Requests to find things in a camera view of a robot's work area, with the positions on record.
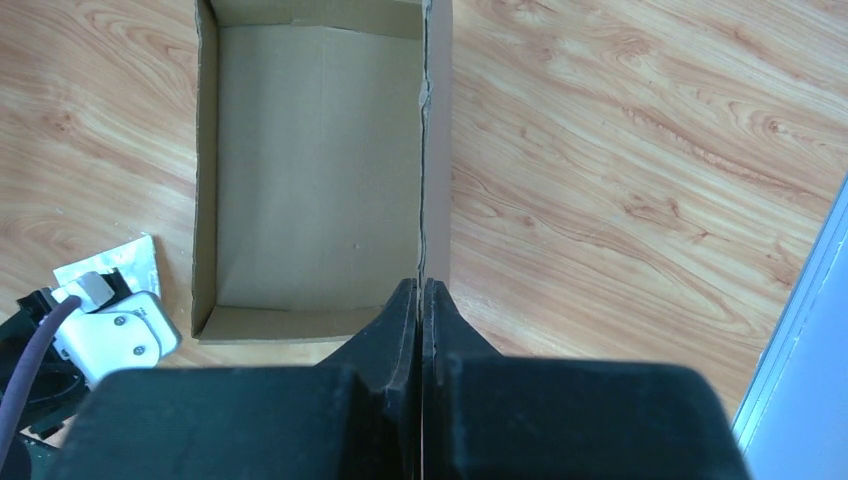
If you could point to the aluminium table edge rail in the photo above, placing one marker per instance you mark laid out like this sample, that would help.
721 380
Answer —
813 279

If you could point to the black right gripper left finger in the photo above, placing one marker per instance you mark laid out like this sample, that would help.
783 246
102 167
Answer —
355 415

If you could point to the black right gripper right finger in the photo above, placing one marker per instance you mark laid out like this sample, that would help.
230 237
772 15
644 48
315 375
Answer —
491 416

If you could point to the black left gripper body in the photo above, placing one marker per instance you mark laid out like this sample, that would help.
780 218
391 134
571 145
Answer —
59 386

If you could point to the clear plastic bag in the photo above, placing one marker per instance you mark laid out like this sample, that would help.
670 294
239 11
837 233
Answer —
135 261

